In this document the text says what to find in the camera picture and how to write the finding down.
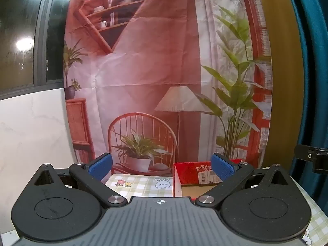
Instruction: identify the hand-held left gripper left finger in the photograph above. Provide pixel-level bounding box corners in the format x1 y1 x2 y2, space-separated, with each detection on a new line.
33 152 128 208

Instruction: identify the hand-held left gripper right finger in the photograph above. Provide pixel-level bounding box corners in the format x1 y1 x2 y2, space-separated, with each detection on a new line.
195 152 292 208

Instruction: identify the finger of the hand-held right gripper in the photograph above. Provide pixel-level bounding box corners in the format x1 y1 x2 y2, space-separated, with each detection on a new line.
294 145 328 174

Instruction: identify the red strawberry print cardboard box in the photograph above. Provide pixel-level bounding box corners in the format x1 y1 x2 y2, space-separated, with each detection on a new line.
172 159 246 198

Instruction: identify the green checked cartoon tablecloth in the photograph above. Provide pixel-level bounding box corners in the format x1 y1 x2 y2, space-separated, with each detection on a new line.
104 168 328 246

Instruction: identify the blue curtain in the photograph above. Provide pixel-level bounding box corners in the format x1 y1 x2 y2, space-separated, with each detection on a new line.
283 0 328 205

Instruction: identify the dark glass window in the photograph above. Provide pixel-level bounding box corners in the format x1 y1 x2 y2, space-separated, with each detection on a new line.
0 0 75 100

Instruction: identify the printed room scene wall tapestry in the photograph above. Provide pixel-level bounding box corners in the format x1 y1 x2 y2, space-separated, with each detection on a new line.
63 0 272 177

